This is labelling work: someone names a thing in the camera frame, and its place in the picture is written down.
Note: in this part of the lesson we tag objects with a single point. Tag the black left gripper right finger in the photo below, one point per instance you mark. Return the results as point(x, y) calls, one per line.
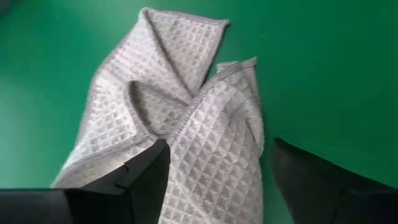
point(326, 193)

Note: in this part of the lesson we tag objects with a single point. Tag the light gray waffle towel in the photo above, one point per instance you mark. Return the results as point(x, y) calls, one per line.
point(202, 140)

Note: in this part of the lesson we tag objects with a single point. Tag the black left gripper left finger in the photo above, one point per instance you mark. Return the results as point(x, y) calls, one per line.
point(93, 205)

